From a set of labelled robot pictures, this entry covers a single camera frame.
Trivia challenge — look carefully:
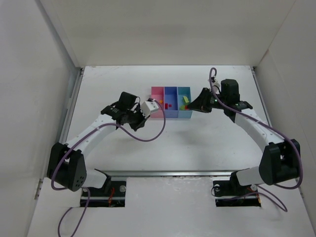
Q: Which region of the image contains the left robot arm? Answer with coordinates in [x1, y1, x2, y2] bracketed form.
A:
[47, 92, 159, 192]

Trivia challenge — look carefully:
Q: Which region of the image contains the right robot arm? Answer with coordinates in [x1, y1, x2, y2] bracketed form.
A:
[187, 79, 303, 197]

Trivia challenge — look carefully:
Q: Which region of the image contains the pink plastic bin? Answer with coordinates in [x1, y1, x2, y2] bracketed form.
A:
[149, 86, 165, 119]

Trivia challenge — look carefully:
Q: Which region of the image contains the light blue plastic bin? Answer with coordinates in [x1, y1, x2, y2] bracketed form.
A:
[177, 87, 193, 119]

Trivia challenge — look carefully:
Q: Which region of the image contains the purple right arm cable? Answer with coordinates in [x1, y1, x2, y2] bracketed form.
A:
[209, 67, 304, 213]

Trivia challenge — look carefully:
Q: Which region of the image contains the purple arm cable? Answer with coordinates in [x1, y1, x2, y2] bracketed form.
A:
[209, 67, 304, 213]
[50, 98, 166, 237]

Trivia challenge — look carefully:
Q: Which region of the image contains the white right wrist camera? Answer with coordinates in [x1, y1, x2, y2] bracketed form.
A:
[209, 78, 221, 94]

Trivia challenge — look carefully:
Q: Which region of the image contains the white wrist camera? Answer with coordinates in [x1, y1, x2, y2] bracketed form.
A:
[140, 98, 159, 118]
[209, 78, 221, 94]

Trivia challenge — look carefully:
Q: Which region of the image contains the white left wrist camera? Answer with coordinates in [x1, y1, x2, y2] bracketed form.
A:
[140, 98, 159, 118]

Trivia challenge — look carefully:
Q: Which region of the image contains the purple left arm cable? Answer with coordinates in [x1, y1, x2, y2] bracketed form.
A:
[50, 98, 166, 237]

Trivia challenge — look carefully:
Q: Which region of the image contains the aluminium right rail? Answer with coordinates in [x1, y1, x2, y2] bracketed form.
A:
[250, 66, 271, 125]

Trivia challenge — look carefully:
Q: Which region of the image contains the aluminium rail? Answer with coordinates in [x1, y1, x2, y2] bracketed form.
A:
[98, 170, 234, 178]
[250, 66, 271, 125]
[56, 68, 85, 143]

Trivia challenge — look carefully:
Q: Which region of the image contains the aluminium left rail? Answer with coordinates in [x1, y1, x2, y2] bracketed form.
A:
[56, 68, 85, 143]

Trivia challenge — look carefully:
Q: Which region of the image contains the aluminium front rail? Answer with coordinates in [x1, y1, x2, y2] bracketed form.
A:
[98, 170, 234, 178]

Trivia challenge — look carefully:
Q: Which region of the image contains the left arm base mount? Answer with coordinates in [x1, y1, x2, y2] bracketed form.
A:
[80, 169, 127, 207]

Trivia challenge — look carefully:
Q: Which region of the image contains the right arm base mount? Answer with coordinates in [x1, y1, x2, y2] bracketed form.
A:
[211, 180, 261, 207]

